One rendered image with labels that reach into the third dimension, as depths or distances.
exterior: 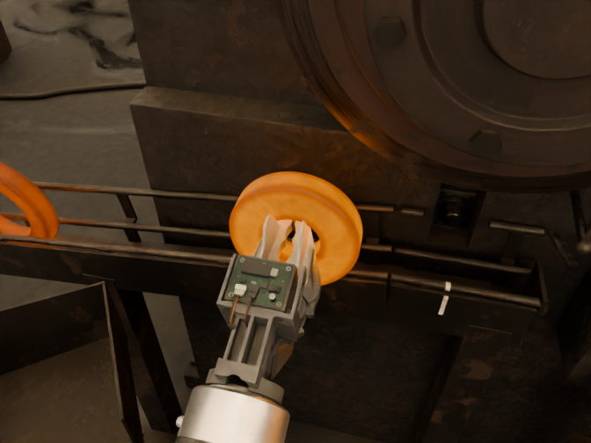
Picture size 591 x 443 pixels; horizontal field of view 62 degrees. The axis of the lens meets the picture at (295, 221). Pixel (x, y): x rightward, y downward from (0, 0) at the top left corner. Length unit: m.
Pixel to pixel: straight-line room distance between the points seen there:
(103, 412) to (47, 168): 1.67
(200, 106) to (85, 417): 0.44
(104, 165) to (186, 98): 1.49
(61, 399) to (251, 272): 0.40
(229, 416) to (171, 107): 0.45
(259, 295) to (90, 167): 1.83
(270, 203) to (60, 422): 0.41
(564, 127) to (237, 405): 0.34
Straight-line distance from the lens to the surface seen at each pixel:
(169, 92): 0.77
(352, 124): 0.54
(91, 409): 0.74
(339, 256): 0.56
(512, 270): 0.76
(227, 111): 0.71
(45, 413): 0.77
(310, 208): 0.52
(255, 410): 0.43
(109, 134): 2.42
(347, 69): 0.49
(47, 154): 2.39
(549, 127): 0.45
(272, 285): 0.44
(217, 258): 0.74
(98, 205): 2.01
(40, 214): 0.89
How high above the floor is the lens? 1.22
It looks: 43 degrees down
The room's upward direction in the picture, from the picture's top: straight up
